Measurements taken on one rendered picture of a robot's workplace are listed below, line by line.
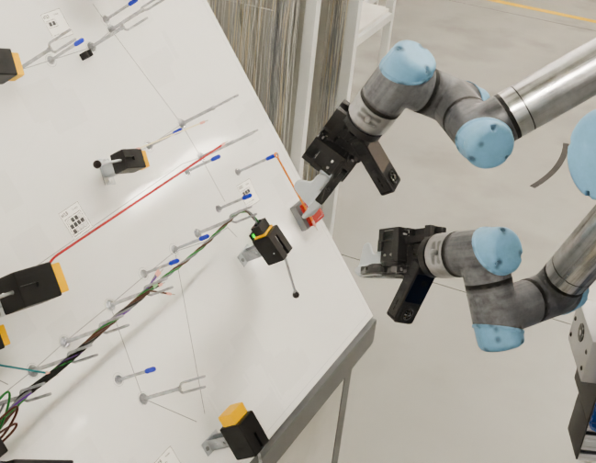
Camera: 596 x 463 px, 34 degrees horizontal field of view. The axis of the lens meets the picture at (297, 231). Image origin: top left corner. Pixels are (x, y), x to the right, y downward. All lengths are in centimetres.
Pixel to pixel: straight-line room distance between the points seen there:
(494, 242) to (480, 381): 202
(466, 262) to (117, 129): 64
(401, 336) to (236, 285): 186
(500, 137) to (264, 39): 118
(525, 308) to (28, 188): 80
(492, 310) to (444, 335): 215
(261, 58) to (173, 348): 104
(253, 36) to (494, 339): 123
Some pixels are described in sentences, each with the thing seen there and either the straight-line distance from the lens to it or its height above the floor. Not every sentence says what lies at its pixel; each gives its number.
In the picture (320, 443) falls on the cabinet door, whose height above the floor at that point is 59.
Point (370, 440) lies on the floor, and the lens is 316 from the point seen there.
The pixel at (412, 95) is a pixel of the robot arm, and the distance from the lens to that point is 154.
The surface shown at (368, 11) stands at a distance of 496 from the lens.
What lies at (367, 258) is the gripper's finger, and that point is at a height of 119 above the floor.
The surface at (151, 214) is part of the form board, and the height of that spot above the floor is 123.
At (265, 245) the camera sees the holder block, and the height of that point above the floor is 115.
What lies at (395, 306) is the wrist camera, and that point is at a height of 117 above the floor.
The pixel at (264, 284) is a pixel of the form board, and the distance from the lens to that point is 189.
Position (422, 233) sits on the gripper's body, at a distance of 167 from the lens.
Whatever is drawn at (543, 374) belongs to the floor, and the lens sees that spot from 362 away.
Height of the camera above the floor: 207
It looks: 30 degrees down
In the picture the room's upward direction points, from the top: 6 degrees clockwise
